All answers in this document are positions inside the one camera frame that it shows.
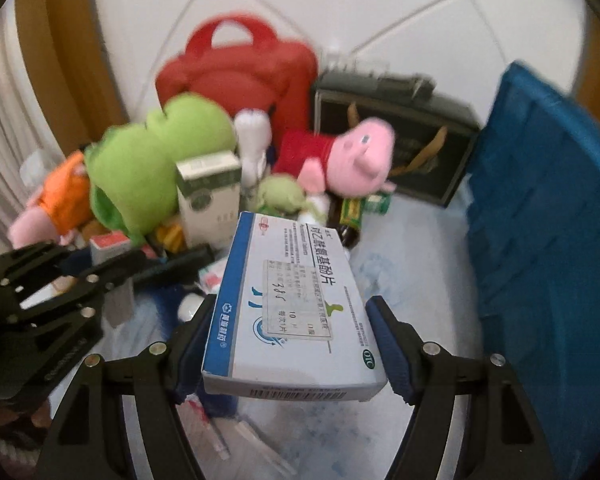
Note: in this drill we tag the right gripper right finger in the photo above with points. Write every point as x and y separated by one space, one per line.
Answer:
502 438

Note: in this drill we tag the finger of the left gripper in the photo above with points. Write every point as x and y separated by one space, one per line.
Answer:
132 267
26 271

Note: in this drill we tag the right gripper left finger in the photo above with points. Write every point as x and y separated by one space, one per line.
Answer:
88 437

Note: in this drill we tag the white green carton box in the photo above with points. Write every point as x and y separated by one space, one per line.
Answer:
209 197

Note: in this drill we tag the blue white medicine box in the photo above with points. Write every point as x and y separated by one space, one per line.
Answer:
289 323

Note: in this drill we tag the small green frog plush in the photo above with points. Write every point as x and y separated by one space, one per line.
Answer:
280 195

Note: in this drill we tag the large pink pig plush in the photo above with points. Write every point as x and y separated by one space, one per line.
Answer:
58 207

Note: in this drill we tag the large green plush toy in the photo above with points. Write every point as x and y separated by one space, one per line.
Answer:
132 168

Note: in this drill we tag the white curtain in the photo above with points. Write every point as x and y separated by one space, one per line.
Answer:
23 128

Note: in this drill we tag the blue plastic storage crate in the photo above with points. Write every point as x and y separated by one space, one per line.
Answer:
534 242

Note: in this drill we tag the white plush toy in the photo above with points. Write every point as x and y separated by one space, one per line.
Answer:
254 137

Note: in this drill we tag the brown glass medicine bottle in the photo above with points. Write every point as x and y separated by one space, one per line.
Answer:
345 216

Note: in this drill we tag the red handbag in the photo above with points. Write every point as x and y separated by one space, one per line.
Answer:
238 61

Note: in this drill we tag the red dress pig plush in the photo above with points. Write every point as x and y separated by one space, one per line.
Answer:
354 164

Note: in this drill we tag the black framed box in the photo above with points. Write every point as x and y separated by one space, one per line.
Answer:
435 134

